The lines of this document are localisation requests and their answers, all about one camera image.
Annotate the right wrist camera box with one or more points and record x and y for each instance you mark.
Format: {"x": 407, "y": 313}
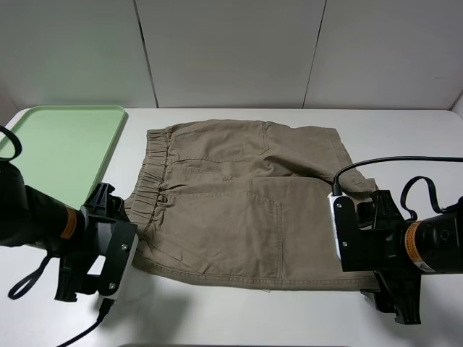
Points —
{"x": 356, "y": 249}

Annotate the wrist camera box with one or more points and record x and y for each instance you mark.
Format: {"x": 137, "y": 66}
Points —
{"x": 356, "y": 249}
{"x": 117, "y": 242}

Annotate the khaki shorts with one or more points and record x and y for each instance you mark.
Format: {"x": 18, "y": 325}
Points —
{"x": 242, "y": 204}

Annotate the green plastic tray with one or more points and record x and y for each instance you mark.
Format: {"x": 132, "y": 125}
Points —
{"x": 65, "y": 149}

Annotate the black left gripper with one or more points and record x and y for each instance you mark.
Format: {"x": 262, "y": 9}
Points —
{"x": 80, "y": 261}

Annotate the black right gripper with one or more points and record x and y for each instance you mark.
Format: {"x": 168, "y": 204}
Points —
{"x": 390, "y": 257}

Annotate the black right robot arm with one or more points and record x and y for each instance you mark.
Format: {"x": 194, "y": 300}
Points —
{"x": 440, "y": 243}

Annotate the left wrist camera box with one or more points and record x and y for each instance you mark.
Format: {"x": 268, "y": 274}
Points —
{"x": 117, "y": 242}

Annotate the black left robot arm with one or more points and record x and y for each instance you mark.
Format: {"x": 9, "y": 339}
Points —
{"x": 30, "y": 217}

